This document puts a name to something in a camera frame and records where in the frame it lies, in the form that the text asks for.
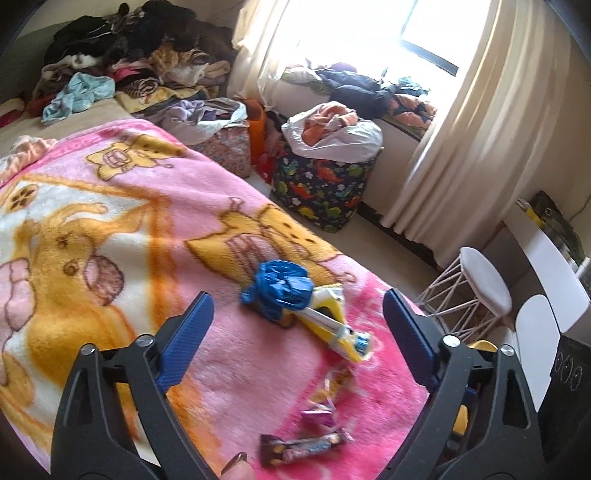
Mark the long cream curtain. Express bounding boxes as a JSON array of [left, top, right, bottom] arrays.
[[382, 0, 574, 269]]

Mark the white desk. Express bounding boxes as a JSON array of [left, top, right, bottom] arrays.
[[503, 215, 591, 334]]

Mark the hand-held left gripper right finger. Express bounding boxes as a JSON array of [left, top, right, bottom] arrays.
[[379, 287, 544, 480]]

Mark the pink cartoon printed blanket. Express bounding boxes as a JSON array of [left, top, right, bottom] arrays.
[[0, 119, 437, 480]]

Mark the white plastic bag of clothes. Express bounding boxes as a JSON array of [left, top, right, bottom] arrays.
[[281, 103, 385, 163]]

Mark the short cream curtain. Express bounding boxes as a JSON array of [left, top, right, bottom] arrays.
[[228, 0, 297, 99]]

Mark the yellow bin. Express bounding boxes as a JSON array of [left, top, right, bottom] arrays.
[[450, 340, 499, 437]]

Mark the grey purple clothes heap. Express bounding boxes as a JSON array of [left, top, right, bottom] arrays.
[[152, 98, 247, 140]]

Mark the brown snack bar wrapper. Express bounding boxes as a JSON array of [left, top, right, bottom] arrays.
[[259, 427, 348, 468]]

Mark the dark clutter on desk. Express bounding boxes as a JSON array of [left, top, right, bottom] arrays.
[[516, 191, 585, 265]]

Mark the dinosaur print storage basket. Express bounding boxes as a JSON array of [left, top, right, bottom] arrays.
[[270, 148, 380, 234]]

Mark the orange clear candy wrapper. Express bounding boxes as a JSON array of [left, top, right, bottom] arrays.
[[314, 364, 355, 405]]

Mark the blue plastic bag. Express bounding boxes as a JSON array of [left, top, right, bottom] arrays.
[[240, 260, 315, 322]]

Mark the orange plastic container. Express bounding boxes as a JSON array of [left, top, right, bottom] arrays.
[[244, 99, 269, 165]]

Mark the person's left hand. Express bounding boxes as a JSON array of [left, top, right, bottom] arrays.
[[221, 452, 256, 480]]

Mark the black window frame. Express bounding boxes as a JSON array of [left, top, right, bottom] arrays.
[[399, 39, 460, 78]]

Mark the clothes heap on window seat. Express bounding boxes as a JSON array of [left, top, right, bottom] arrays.
[[281, 62, 438, 128]]

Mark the white wire stool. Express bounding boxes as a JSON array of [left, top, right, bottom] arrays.
[[418, 247, 513, 343]]

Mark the yellow white snack wrapper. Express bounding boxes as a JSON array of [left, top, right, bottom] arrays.
[[281, 284, 373, 364]]

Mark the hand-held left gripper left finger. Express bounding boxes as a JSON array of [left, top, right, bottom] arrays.
[[51, 291, 218, 480]]

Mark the white chair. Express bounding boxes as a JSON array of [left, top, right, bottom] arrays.
[[515, 294, 563, 385]]

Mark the floral fabric basket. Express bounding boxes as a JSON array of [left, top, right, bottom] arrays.
[[191, 127, 253, 179]]

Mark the pile of dark clothes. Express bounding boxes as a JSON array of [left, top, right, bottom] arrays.
[[25, 0, 238, 116]]

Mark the light blue cloth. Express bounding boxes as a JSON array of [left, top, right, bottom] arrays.
[[41, 73, 115, 124]]

